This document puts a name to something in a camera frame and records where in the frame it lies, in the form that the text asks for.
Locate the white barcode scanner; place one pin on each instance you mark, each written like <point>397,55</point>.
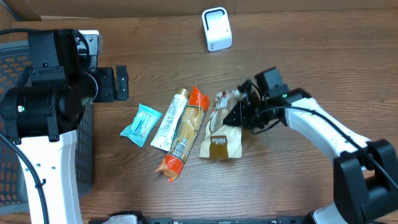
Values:
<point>217,29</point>

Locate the white gold tube package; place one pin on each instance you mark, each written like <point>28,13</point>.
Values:
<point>164,136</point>

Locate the orange cracker sleeve package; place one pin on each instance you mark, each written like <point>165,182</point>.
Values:
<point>185,134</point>

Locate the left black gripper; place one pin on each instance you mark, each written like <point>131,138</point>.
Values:
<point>106,78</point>

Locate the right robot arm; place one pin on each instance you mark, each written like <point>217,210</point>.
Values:
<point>364,171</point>

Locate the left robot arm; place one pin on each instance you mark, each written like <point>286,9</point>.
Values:
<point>41,119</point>

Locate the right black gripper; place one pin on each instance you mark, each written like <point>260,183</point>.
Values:
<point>244,118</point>

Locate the brown white cookie pouch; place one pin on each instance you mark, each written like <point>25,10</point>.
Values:
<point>222,141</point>

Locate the grey plastic basket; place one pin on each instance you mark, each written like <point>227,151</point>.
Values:
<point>15,58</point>

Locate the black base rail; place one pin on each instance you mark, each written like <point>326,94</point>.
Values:
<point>141,219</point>

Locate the teal snack packet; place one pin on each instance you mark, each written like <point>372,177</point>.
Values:
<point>143,123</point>

